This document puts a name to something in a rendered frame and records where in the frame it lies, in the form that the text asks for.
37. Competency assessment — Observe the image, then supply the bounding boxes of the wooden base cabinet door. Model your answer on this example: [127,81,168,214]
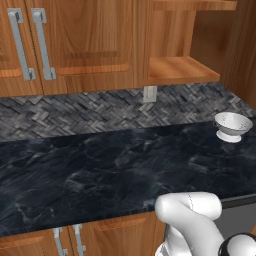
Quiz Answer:
[68,211,168,256]
[0,226,75,256]

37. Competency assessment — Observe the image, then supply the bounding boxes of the wooden open shelf unit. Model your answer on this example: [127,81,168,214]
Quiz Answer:
[143,0,238,88]

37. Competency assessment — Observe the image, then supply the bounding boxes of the white wall outlet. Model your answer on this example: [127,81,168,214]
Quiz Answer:
[142,85,158,104]

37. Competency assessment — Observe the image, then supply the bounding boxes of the grey cabinet door handle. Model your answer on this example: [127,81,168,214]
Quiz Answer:
[31,7,57,81]
[7,7,37,82]

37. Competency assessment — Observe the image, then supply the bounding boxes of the white colander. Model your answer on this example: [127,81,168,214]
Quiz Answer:
[213,111,254,144]

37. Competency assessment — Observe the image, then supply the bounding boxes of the grey dishwasher front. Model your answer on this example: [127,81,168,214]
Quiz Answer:
[213,194,256,242]

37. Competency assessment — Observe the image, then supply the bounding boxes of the wooden wall cabinet door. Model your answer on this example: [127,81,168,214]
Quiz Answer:
[0,0,44,99]
[24,0,150,96]

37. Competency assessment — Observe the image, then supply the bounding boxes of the grey base cabinet handle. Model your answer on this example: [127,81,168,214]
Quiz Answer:
[72,223,87,256]
[52,227,69,256]

